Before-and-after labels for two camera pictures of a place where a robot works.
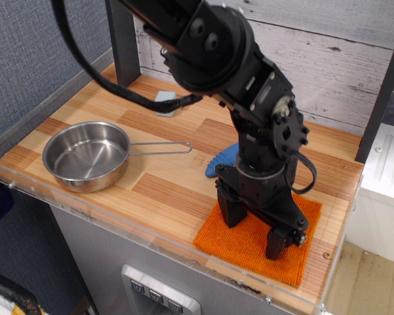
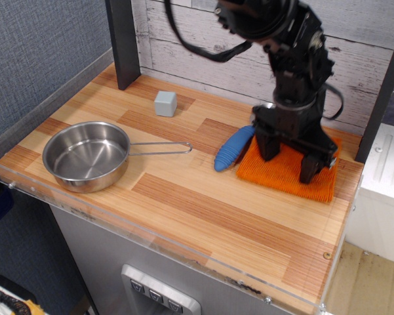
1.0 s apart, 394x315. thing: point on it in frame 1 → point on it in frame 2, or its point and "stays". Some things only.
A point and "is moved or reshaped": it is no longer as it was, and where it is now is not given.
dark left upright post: x=124 y=42 stays
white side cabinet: x=378 y=224 stays
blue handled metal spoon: x=227 y=157 is moved or reshaped
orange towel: x=245 y=244 → x=284 y=172
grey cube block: x=164 y=96 stays
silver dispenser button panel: x=143 y=294 stays
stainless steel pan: x=91 y=157 stays
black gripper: x=269 y=201 → x=301 y=128
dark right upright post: x=383 y=96 stays
